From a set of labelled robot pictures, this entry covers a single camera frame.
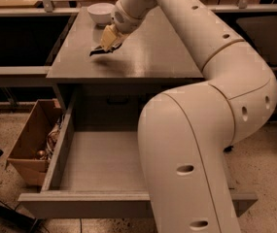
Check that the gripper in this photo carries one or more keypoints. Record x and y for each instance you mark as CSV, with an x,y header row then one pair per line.
x,y
124,19

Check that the dark chocolate rxbar wrapper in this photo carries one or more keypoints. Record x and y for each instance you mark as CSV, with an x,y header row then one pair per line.
x,y
98,50

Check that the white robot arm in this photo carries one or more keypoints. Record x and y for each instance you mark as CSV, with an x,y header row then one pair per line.
x,y
183,131

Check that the grey cabinet counter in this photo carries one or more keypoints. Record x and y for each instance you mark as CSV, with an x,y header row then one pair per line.
x,y
151,59

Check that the grey open top drawer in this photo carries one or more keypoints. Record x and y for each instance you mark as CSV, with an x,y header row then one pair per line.
x,y
96,169

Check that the white ceramic bowl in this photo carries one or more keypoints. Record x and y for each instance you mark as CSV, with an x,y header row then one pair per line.
x,y
100,13

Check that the brown cardboard box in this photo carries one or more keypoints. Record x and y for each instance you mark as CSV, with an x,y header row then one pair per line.
x,y
27,154

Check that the black stand leg right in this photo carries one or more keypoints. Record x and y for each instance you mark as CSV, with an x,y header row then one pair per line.
x,y
229,149

